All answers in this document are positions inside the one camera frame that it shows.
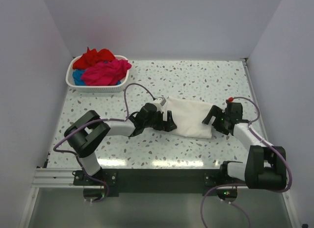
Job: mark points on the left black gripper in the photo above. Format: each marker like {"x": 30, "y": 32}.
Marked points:
{"x": 168, "y": 125}

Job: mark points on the white t shirt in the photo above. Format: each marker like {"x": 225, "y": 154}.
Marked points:
{"x": 188, "y": 116}

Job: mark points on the red t shirt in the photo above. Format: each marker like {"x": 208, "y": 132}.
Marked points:
{"x": 92, "y": 57}

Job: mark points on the white plastic laundry basket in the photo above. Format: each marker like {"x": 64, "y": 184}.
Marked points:
{"x": 94, "y": 89}

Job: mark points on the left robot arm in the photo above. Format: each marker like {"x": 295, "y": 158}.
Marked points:
{"x": 85, "y": 135}

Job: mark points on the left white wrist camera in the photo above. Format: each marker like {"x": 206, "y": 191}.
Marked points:
{"x": 160, "y": 103}

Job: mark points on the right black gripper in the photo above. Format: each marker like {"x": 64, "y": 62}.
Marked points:
{"x": 214, "y": 111}

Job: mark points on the magenta t shirt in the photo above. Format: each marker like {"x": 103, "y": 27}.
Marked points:
{"x": 106, "y": 74}

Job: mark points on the blue t shirt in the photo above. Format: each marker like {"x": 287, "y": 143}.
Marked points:
{"x": 77, "y": 77}

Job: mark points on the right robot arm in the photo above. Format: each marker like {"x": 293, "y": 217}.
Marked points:
{"x": 265, "y": 166}

